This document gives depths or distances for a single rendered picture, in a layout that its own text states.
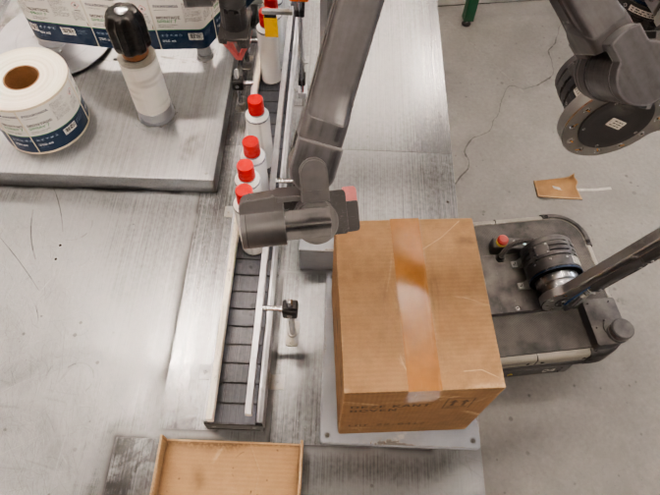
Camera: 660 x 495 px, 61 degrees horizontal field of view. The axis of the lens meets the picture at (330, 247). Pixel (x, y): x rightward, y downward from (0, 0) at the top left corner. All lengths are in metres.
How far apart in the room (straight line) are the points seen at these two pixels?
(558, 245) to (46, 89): 1.49
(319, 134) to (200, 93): 0.87
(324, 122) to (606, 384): 1.75
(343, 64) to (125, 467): 0.82
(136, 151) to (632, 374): 1.80
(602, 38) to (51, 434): 1.11
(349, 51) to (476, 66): 2.33
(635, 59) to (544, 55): 2.40
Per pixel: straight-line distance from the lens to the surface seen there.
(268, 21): 1.35
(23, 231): 1.46
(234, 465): 1.12
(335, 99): 0.69
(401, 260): 0.94
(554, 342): 1.96
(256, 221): 0.72
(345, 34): 0.69
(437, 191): 1.39
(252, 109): 1.21
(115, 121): 1.52
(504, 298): 1.95
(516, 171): 2.60
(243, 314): 1.16
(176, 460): 1.15
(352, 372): 0.86
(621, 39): 0.78
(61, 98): 1.44
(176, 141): 1.43
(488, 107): 2.82
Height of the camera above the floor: 1.93
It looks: 60 degrees down
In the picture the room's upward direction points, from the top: 2 degrees clockwise
